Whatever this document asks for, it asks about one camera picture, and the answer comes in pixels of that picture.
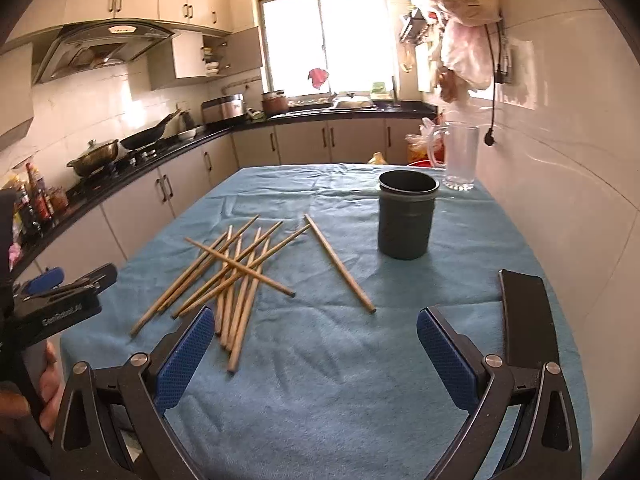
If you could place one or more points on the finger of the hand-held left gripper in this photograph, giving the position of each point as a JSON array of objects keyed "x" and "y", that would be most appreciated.
[
  {"x": 45, "y": 280},
  {"x": 97, "y": 276}
]

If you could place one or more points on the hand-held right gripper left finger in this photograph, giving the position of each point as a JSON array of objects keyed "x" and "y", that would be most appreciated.
[{"x": 185, "y": 360}]

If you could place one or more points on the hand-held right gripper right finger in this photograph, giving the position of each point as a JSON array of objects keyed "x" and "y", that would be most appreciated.
[{"x": 445, "y": 360}]

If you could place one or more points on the pile of wooden chopsticks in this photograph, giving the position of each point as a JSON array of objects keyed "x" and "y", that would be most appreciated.
[{"x": 240, "y": 280}]

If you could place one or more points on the tan wooden chopstick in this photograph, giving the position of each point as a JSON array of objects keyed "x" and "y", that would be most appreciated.
[{"x": 340, "y": 262}]

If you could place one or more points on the dark grey utensil holder cup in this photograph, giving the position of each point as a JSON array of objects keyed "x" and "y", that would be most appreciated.
[{"x": 407, "y": 215}]

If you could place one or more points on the person's left hand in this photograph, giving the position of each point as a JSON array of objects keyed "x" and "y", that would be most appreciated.
[{"x": 51, "y": 385}]

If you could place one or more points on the grey lower kitchen cabinets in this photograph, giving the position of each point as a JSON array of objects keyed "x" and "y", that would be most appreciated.
[{"x": 125, "y": 210}]

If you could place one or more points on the row of condiment bottles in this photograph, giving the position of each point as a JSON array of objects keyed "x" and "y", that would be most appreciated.
[{"x": 35, "y": 195}]

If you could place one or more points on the steel pot with lid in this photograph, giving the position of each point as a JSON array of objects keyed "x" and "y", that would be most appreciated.
[{"x": 95, "y": 157}]

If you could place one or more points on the blue tablecloth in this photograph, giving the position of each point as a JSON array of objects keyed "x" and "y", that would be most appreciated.
[{"x": 325, "y": 385}]

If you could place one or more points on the gas stove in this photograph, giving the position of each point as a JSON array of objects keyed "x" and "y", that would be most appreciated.
[{"x": 145, "y": 156}]

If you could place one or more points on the black wok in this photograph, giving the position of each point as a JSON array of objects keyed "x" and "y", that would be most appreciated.
[{"x": 145, "y": 136}]

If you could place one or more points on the white bowl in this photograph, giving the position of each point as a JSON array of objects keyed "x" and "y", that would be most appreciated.
[{"x": 187, "y": 134}]

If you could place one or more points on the steel kettle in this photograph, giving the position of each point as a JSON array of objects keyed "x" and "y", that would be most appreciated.
[{"x": 187, "y": 119}]

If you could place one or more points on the clear glass pitcher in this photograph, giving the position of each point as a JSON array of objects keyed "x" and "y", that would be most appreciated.
[{"x": 460, "y": 157}]

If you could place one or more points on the steel rice cooker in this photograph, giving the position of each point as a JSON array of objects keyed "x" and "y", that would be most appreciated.
[{"x": 223, "y": 109}]

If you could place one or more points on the yellow plastic bag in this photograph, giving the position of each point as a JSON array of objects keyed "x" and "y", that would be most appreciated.
[{"x": 377, "y": 158}]

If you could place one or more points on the orange plastic bag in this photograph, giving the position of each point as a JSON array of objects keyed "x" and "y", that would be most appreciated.
[{"x": 422, "y": 145}]

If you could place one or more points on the range hood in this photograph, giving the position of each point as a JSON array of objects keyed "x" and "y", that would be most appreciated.
[{"x": 100, "y": 42}]

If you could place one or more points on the brown cooking pot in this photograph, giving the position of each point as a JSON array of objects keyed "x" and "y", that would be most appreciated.
[{"x": 275, "y": 104}]

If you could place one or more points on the black kitchen countertop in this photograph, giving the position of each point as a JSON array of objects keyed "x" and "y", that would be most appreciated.
[{"x": 310, "y": 112}]

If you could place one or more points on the steel basin with lid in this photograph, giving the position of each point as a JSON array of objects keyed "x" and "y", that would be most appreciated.
[{"x": 352, "y": 103}]

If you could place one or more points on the kitchen faucet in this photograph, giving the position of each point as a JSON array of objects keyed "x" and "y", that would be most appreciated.
[{"x": 395, "y": 91}]

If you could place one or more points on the tan plastic bag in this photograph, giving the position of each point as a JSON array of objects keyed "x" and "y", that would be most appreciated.
[{"x": 452, "y": 85}]

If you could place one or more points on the green box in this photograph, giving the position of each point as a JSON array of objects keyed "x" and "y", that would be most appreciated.
[{"x": 380, "y": 88}]

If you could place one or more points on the white cutting board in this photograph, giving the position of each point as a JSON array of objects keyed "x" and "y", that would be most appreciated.
[{"x": 426, "y": 67}]

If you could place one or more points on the red hanging cloth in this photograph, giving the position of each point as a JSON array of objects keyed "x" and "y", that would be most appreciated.
[{"x": 317, "y": 77}]

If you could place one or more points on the pink white plastic bag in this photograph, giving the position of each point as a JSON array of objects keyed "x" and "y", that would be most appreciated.
[{"x": 465, "y": 55}]

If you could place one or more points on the kitchen window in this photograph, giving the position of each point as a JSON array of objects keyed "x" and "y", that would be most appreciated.
[{"x": 325, "y": 35}]

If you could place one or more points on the open wall cabinet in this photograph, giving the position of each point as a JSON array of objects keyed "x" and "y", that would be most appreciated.
[{"x": 190, "y": 55}]

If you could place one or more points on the white wall socket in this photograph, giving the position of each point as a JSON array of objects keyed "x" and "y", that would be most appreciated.
[{"x": 507, "y": 57}]

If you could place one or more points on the metal wall rack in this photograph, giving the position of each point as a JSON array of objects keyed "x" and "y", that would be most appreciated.
[{"x": 415, "y": 25}]

